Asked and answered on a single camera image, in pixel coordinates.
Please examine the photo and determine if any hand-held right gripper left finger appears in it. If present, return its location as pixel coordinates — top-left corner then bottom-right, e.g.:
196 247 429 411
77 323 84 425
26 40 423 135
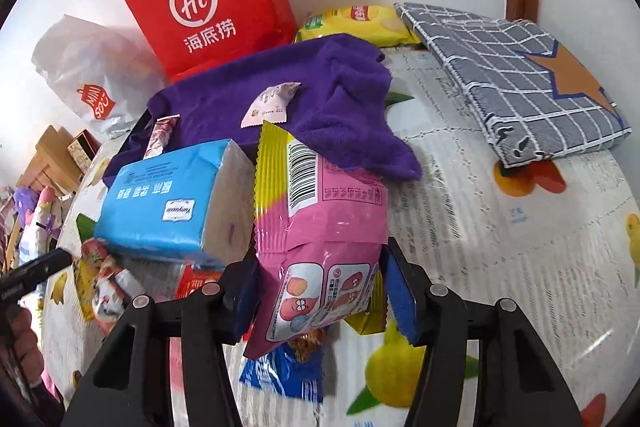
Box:
60 249 262 427

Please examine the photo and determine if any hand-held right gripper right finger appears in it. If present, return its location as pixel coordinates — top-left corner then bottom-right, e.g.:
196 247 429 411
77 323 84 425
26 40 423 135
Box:
381 237 586 427

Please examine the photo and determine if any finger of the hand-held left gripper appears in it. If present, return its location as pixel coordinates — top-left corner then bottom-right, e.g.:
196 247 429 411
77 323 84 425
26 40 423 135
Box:
17 248 74 282

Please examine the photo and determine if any pink and yellow snack packet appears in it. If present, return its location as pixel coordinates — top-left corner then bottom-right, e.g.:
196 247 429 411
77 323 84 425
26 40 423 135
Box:
243 121 390 360

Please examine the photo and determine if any person's left hand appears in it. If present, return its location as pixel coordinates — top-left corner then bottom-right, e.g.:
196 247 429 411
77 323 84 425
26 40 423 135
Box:
9 306 47 389

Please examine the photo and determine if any plush toy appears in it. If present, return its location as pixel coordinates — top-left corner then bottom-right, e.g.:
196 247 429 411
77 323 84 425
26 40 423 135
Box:
12 186 63 263

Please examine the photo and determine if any white red cartoon snack packet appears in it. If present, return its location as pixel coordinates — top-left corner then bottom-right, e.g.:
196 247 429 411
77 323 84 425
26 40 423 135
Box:
94 257 147 335

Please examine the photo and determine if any blue snack packet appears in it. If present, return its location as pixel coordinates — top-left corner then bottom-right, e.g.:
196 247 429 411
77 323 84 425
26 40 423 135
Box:
239 332 328 404

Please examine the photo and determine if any wooden furniture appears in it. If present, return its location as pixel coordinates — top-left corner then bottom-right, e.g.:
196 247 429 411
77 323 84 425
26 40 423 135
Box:
15 125 106 200

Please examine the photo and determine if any blue tissue pack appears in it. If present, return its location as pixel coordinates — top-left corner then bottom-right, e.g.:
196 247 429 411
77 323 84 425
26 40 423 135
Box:
93 138 257 269

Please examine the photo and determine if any small pink striped snack packet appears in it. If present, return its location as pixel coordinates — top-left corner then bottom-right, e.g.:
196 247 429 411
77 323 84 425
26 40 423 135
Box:
143 116 180 160

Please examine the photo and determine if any small white snack packet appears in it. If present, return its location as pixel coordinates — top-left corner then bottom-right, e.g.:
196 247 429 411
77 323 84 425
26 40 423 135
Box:
241 82 302 128

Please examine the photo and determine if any white plastic bag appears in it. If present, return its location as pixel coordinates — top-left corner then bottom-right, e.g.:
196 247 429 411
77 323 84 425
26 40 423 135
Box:
31 13 168 135

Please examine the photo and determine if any purple towel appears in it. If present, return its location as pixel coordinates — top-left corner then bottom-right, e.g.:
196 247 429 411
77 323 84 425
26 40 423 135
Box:
104 33 423 188

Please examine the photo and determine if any grey checked folded cloth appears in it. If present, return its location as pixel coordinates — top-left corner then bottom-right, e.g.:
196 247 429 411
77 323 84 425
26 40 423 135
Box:
394 2 632 169

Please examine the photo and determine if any yellow chips bag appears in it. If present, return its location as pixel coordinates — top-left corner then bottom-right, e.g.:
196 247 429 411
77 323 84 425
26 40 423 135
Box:
294 5 422 48

